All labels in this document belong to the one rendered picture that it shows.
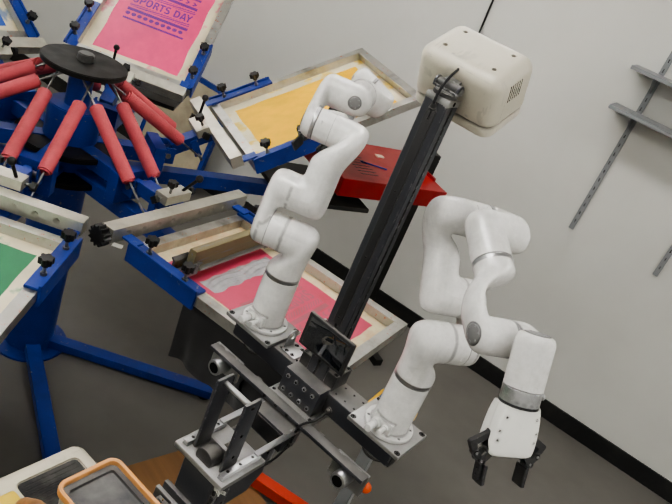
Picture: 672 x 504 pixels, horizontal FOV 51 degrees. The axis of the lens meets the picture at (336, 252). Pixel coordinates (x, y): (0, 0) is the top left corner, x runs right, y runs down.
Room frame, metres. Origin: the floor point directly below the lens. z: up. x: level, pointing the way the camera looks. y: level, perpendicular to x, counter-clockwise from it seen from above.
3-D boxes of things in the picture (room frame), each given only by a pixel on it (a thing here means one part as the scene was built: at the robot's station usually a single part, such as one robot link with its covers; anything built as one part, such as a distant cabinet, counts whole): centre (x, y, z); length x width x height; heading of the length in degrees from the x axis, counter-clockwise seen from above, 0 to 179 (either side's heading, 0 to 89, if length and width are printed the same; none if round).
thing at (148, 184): (2.27, 0.66, 1.02); 0.17 x 0.06 x 0.05; 67
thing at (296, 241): (1.61, 0.11, 1.37); 0.13 x 0.10 x 0.16; 89
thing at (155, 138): (2.46, 1.12, 0.99); 0.82 x 0.79 x 0.12; 67
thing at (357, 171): (3.32, -0.01, 1.06); 0.61 x 0.46 x 0.12; 127
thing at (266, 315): (1.60, 0.11, 1.21); 0.16 x 0.13 x 0.15; 152
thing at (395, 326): (2.05, 0.14, 0.97); 0.79 x 0.58 x 0.04; 67
